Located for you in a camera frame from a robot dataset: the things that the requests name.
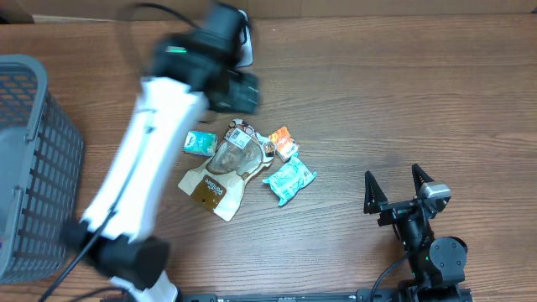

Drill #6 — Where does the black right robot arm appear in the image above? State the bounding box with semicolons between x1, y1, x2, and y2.
357;164;473;302

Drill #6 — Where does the beige brown cookie pouch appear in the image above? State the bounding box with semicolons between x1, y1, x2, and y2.
178;118;276;222

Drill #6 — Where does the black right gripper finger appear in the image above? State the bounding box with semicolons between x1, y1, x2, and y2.
363;170;388;214
411;164;434;195

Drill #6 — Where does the small orange snack packet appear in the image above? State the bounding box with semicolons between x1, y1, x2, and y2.
268;127;299;162

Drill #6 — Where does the green wet wipes pack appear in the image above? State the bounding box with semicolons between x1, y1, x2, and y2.
263;154;317;207

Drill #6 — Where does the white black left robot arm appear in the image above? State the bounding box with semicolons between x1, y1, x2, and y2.
60;3;259;301

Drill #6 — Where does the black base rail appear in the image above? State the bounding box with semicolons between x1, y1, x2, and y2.
100;289;474;302

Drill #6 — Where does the white barcode scanner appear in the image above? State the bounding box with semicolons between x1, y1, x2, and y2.
236;25;253;68

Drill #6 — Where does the grey plastic mesh basket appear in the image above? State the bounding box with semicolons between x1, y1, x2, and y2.
1;55;86;284

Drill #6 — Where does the small teal tissue pack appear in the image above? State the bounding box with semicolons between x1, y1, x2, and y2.
184;131;218;157

